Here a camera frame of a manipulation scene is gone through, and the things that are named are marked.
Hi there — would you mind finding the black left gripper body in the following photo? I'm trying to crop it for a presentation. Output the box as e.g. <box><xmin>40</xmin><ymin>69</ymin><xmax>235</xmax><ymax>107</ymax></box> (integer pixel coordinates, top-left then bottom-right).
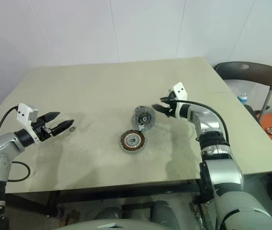
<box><xmin>32</xmin><ymin>116</ymin><xmax>56</xmax><ymax>142</ymax></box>

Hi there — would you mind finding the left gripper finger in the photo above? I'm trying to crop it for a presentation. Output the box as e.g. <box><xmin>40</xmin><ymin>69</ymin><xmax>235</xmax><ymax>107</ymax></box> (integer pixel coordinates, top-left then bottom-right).
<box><xmin>51</xmin><ymin>119</ymin><xmax>75</xmax><ymax>136</ymax></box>
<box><xmin>44</xmin><ymin>111</ymin><xmax>61</xmax><ymax>123</ymax></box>

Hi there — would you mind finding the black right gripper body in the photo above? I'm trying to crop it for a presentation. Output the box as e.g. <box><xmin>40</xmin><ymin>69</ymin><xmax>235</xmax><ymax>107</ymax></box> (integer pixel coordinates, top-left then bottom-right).
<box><xmin>164</xmin><ymin>92</ymin><xmax>178</xmax><ymax>118</ymax></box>

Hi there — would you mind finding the silver flanged motor cover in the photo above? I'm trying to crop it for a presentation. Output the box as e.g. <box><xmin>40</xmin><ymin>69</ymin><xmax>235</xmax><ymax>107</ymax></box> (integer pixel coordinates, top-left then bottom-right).
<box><xmin>132</xmin><ymin>105</ymin><xmax>156</xmax><ymax>131</ymax></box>

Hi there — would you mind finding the motor base with copper windings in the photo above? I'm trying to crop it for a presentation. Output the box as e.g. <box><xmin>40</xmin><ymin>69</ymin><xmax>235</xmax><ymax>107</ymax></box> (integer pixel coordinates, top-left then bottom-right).
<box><xmin>119</xmin><ymin>129</ymin><xmax>148</xmax><ymax>154</ymax></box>

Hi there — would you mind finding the small bottle with blue label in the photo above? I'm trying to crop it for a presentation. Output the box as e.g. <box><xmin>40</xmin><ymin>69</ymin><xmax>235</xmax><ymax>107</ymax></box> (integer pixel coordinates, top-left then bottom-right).
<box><xmin>238</xmin><ymin>92</ymin><xmax>248</xmax><ymax>105</ymax></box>

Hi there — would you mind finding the dark brown folding chair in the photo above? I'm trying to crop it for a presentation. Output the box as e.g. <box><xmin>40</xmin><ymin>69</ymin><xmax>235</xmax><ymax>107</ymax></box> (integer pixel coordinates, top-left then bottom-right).
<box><xmin>214</xmin><ymin>61</ymin><xmax>272</xmax><ymax>125</ymax></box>

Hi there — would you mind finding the dark grey rounded shape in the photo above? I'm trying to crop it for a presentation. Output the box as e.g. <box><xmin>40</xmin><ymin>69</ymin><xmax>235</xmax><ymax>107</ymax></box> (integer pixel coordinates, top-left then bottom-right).
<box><xmin>151</xmin><ymin>200</ymin><xmax>182</xmax><ymax>230</ymax></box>
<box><xmin>94</xmin><ymin>207</ymin><xmax>123</xmax><ymax>222</ymax></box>

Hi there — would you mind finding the grey robot chest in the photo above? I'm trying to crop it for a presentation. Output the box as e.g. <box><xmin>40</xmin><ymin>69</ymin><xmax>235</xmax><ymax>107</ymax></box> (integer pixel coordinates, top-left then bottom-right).
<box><xmin>65</xmin><ymin>219</ymin><xmax>156</xmax><ymax>230</ymax></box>

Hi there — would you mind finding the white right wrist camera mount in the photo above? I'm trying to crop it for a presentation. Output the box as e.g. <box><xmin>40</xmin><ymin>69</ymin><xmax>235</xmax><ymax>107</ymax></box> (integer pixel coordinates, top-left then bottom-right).
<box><xmin>168</xmin><ymin>81</ymin><xmax>189</xmax><ymax>120</ymax></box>

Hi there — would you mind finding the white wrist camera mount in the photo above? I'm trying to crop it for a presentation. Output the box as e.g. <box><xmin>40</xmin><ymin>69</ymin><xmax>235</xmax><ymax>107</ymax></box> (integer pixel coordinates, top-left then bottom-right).
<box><xmin>16</xmin><ymin>103</ymin><xmax>41</xmax><ymax>144</ymax></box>
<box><xmin>168</xmin><ymin>81</ymin><xmax>189</xmax><ymax>120</ymax></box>

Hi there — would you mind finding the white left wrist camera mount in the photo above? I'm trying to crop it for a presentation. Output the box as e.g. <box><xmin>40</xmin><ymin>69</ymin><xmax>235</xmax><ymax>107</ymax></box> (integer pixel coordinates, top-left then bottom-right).
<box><xmin>16</xmin><ymin>103</ymin><xmax>41</xmax><ymax>144</ymax></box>

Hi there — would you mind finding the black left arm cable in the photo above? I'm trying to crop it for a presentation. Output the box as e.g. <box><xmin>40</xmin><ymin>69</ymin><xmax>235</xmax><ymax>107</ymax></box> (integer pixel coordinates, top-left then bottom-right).
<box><xmin>0</xmin><ymin>106</ymin><xmax>31</xmax><ymax>182</ymax></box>

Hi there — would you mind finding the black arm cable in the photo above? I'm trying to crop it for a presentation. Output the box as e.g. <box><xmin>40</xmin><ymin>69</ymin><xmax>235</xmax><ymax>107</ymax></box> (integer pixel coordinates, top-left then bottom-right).
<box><xmin>166</xmin><ymin>100</ymin><xmax>230</xmax><ymax>146</ymax></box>
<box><xmin>0</xmin><ymin>106</ymin><xmax>31</xmax><ymax>182</ymax></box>

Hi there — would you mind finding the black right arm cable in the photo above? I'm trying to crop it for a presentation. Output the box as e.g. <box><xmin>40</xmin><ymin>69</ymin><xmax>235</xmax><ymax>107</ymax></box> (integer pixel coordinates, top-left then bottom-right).
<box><xmin>166</xmin><ymin>100</ymin><xmax>230</xmax><ymax>146</ymax></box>

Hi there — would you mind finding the black table frame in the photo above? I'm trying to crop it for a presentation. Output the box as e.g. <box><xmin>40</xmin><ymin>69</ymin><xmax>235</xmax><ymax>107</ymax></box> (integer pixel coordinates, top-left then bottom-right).
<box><xmin>5</xmin><ymin>178</ymin><xmax>203</xmax><ymax>218</ymax></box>

